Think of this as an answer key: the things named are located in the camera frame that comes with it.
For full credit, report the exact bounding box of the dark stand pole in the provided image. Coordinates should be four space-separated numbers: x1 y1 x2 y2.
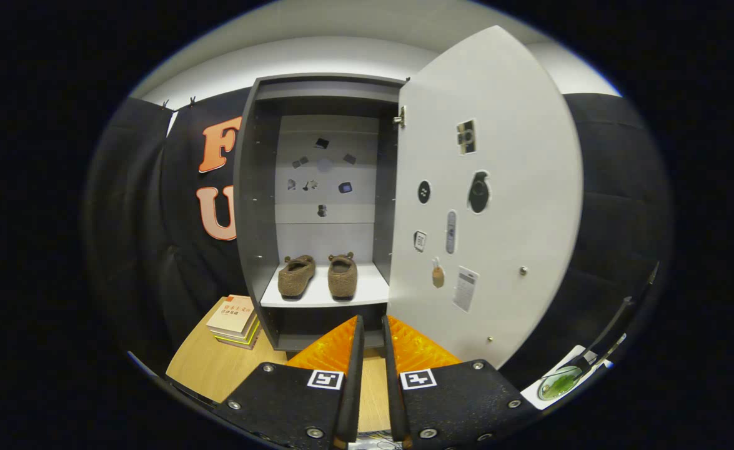
582 261 661 376

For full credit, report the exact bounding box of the yellow-edged book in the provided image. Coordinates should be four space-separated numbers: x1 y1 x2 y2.
211 317 260 346

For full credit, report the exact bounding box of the grey book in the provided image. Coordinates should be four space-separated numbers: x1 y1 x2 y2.
216 328 261 351

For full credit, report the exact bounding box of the white shoe cabinet door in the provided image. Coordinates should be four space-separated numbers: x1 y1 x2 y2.
387 25 585 369

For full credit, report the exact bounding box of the grey shoe cabinet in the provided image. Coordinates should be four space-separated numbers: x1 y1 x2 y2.
232 73 408 352

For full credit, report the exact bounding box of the brown fuzzy shoe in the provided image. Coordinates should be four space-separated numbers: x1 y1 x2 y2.
327 252 359 299
277 254 317 299

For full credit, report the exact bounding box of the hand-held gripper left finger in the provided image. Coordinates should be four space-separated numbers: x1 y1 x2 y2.
216 315 365 450

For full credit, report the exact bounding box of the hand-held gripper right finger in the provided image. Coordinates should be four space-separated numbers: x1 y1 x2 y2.
382 315 537 450

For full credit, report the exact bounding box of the black backdrop cloth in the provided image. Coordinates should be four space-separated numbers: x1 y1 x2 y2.
81 87 675 401

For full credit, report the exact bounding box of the green round plate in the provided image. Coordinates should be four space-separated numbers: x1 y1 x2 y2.
537 366 584 401

